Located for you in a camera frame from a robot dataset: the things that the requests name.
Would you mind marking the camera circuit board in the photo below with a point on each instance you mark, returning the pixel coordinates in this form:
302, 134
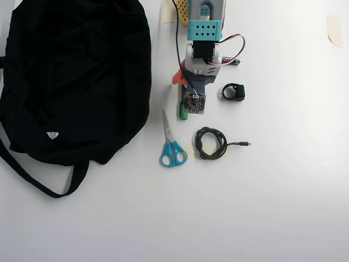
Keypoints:
195, 103

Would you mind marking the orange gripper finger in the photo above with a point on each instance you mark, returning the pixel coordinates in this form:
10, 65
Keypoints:
178, 77

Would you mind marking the black cloth bag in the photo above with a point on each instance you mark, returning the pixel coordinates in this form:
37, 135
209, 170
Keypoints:
76, 82

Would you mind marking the green black marker pen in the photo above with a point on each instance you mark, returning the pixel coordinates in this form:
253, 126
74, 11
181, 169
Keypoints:
183, 110

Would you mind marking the white teal robot arm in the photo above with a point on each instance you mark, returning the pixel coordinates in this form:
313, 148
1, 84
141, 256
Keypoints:
204, 30

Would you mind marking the black AA battery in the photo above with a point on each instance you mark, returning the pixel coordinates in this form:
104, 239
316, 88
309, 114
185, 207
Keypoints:
236, 61

